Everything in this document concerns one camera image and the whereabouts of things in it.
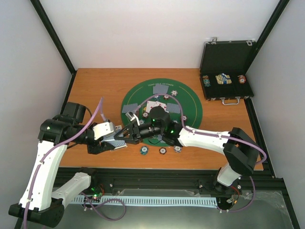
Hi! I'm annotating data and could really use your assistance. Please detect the red playing card box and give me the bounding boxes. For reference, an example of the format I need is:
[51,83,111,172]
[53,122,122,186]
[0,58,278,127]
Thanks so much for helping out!
[115,125,122,131]

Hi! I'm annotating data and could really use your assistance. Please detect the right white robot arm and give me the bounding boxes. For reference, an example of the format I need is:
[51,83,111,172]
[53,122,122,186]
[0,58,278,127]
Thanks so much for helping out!
[114,106,259,190]

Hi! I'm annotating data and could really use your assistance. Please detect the face up heart card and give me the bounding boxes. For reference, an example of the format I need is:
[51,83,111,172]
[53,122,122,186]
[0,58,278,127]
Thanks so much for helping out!
[145,101,155,113]
[154,101,166,109]

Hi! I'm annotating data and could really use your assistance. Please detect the green blue chip stack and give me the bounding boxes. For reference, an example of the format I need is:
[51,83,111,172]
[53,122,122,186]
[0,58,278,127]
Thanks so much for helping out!
[140,146,149,155]

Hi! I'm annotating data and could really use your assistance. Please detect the black poker chip case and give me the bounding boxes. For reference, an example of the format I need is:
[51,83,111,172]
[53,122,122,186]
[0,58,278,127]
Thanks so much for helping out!
[199,37,256,105]

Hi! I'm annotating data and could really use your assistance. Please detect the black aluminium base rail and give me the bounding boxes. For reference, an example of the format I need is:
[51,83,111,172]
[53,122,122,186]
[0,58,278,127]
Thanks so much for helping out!
[51,167,288,206]

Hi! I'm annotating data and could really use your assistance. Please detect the red brown chip stack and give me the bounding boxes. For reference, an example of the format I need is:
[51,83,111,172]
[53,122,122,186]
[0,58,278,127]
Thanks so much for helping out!
[159,147,167,155]

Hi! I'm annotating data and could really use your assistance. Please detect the grey card deck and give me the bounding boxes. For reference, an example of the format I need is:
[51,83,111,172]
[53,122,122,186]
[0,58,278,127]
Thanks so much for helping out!
[102,135,127,151]

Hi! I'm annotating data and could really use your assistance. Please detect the red chips in case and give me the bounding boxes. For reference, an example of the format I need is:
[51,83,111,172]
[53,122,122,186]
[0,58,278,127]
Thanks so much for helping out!
[237,75,246,84]

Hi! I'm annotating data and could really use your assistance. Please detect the round green poker mat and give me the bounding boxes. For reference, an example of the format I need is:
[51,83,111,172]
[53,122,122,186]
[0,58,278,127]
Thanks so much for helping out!
[121,78,203,148]

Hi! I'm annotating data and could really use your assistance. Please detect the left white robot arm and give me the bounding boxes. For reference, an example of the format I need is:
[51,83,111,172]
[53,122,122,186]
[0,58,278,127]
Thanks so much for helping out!
[9,101,115,229]

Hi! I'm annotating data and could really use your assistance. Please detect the purple white chip stack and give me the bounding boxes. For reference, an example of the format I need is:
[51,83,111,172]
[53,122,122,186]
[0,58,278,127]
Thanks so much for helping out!
[173,146,183,153]

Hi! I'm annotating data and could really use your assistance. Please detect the wrapped card deck in case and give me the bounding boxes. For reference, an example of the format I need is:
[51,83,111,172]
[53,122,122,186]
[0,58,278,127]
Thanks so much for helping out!
[215,73,232,84]

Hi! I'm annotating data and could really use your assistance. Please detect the blue backed playing card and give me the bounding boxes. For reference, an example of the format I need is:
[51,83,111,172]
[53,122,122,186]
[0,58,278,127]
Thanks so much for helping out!
[122,104,138,114]

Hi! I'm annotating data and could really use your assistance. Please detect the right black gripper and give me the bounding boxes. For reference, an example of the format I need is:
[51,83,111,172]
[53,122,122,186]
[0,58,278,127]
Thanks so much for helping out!
[114,123,163,145]

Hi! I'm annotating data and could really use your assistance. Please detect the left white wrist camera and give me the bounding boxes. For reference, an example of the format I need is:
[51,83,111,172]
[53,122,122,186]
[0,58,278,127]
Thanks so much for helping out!
[92,122,115,140]

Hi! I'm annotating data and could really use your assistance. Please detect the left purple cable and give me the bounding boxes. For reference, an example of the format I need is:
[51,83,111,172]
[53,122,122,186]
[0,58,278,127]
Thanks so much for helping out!
[22,96,127,229]

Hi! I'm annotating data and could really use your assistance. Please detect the light blue cable duct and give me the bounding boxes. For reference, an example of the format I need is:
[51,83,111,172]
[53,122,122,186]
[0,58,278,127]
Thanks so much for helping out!
[71,195,218,208]

